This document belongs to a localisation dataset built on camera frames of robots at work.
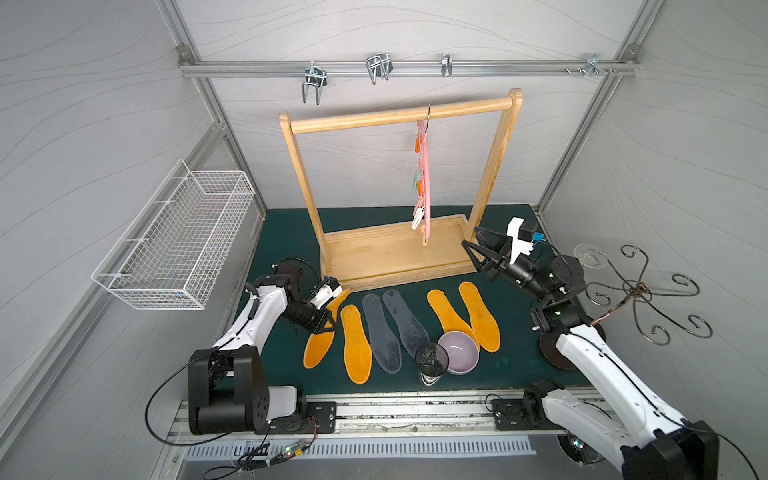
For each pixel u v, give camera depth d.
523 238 0.55
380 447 0.70
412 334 0.87
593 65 0.77
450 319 0.90
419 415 0.76
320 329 0.70
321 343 0.75
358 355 0.84
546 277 0.53
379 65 0.77
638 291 0.62
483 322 0.91
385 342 0.87
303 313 0.70
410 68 0.78
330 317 0.77
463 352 0.82
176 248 0.69
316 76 0.78
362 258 1.06
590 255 0.66
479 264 0.62
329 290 0.77
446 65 0.79
